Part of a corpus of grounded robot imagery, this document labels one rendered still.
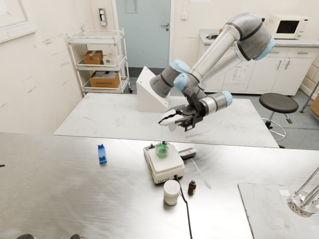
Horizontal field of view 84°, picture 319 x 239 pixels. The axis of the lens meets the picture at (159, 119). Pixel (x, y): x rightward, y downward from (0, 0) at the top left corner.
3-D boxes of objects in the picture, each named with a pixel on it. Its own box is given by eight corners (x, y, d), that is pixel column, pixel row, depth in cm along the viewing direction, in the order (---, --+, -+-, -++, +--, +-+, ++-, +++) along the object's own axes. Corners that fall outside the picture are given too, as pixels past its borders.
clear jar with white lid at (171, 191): (168, 209, 65) (169, 197, 60) (160, 195, 69) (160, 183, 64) (182, 201, 67) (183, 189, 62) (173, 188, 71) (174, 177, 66)
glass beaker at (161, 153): (152, 159, 73) (151, 144, 67) (157, 148, 77) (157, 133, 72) (168, 163, 71) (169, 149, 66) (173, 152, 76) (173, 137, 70)
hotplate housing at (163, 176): (142, 151, 87) (141, 139, 82) (167, 145, 91) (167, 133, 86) (156, 190, 70) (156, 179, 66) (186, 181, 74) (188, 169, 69)
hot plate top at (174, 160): (147, 151, 77) (147, 149, 76) (173, 144, 80) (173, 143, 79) (155, 173, 68) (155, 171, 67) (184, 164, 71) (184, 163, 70)
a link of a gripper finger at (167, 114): (158, 133, 67) (178, 124, 71) (158, 120, 64) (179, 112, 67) (154, 128, 70) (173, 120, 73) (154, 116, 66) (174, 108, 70)
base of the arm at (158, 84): (152, 76, 121) (162, 66, 116) (167, 91, 125) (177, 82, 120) (147, 85, 108) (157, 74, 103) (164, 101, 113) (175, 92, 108)
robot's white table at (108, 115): (107, 166, 190) (87, 92, 135) (222, 174, 182) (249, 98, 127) (90, 212, 151) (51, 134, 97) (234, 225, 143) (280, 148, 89)
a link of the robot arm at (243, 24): (253, -6, 73) (176, 86, 75) (267, 15, 77) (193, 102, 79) (235, 4, 84) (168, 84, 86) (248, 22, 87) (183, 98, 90)
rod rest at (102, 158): (98, 149, 89) (96, 143, 86) (105, 147, 89) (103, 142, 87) (99, 163, 81) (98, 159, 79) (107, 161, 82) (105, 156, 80)
